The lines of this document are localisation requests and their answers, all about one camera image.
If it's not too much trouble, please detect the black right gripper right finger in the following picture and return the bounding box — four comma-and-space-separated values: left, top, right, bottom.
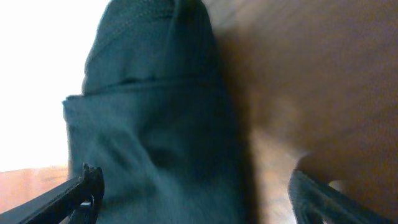
288, 170, 392, 224

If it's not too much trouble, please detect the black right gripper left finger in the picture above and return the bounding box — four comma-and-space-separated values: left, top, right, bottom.
1, 164, 104, 224

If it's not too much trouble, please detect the black garment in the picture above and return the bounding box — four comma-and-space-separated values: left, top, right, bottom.
63, 0, 256, 223

